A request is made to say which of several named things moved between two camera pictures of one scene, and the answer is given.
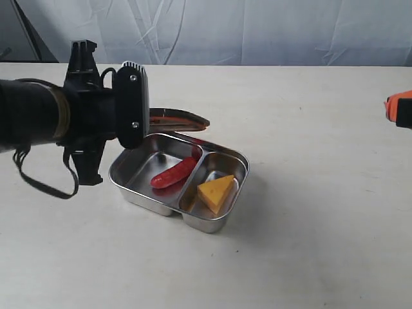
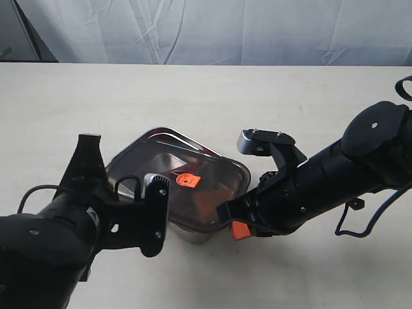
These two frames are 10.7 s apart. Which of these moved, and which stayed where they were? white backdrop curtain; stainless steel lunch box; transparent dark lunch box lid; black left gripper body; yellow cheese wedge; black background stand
Moved: black left gripper body; stainless steel lunch box; transparent dark lunch box lid; yellow cheese wedge
Stayed: black background stand; white backdrop curtain
